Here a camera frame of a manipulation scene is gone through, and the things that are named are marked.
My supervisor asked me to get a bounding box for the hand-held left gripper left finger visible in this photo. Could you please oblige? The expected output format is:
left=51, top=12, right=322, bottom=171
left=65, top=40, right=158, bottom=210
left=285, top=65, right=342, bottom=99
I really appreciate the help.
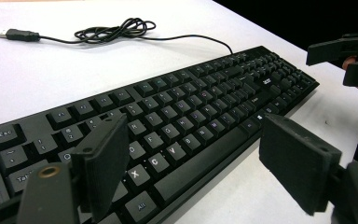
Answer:
left=70, top=113, right=131, bottom=223

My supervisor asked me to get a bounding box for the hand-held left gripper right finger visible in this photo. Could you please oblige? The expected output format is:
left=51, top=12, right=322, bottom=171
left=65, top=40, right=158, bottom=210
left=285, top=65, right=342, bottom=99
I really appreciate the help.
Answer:
left=258, top=114, right=343, bottom=217

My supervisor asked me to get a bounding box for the black computer keyboard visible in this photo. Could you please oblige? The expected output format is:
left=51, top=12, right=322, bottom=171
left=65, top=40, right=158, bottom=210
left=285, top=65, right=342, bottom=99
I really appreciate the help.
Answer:
left=0, top=45, right=321, bottom=224

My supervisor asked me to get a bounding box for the black keyboard cable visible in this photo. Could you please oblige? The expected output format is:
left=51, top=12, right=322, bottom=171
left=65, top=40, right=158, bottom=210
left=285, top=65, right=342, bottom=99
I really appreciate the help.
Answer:
left=0, top=17, right=235, bottom=55

